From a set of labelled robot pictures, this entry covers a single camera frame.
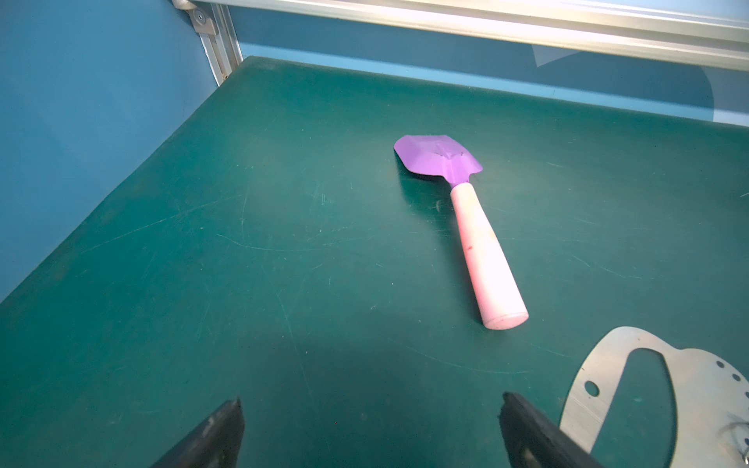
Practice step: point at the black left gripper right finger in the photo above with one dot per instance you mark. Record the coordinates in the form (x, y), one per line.
(533, 440)

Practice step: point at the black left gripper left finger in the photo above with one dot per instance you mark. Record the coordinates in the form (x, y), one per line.
(213, 443)

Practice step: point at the silver perforated metal plate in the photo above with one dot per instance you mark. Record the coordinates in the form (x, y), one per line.
(711, 399)

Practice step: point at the purple spade pink handle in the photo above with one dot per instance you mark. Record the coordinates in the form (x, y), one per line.
(498, 297)

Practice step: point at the aluminium left frame post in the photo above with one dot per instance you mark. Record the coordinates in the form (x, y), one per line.
(214, 26)

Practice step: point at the aluminium back frame rail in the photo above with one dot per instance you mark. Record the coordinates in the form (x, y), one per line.
(714, 34)

